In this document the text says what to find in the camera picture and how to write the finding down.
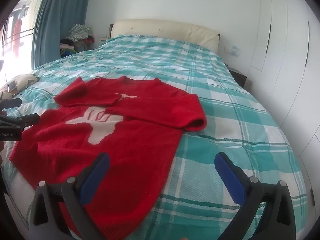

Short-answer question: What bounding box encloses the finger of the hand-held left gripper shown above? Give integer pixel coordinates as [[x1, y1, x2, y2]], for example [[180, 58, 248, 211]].
[[0, 113, 41, 131], [0, 98, 23, 111]]

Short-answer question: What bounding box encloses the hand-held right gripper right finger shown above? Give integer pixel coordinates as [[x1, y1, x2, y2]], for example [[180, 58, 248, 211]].
[[214, 152, 297, 240]]

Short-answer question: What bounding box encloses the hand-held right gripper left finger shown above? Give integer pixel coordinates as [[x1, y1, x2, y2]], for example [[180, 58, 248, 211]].
[[29, 152, 111, 240]]

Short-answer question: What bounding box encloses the red knit sweater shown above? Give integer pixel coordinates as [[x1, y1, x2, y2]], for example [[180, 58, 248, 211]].
[[9, 76, 207, 240]]

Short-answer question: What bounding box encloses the pile of mixed clothes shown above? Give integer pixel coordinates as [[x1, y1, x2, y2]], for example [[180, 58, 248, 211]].
[[59, 36, 95, 58]]

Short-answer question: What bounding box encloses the patterned pillow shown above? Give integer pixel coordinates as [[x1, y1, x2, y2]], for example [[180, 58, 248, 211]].
[[0, 74, 40, 101]]

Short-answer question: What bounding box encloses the teal plaid bed blanket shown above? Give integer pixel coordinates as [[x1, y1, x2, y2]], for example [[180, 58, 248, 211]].
[[0, 35, 308, 240]]

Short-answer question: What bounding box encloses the hanging red garment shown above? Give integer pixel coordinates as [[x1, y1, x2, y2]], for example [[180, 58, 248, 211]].
[[12, 19, 22, 53]]

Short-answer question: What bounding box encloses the blue curtain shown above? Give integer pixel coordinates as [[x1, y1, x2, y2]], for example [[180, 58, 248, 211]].
[[31, 0, 97, 70]]

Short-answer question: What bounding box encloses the striped crumpled cloth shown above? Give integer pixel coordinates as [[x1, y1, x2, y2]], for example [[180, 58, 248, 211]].
[[68, 24, 92, 42]]

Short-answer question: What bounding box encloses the dark wooden nightstand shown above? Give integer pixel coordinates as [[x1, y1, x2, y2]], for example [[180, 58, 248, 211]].
[[228, 67, 247, 88]]

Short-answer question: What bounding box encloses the white wardrobe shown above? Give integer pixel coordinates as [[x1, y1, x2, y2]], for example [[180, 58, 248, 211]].
[[250, 0, 320, 207]]

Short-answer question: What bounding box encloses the cream padded headboard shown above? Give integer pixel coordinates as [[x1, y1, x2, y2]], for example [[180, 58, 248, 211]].
[[109, 19, 220, 53]]

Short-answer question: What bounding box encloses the wall switch panel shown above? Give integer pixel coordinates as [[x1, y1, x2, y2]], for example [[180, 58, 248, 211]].
[[224, 45, 238, 56]]

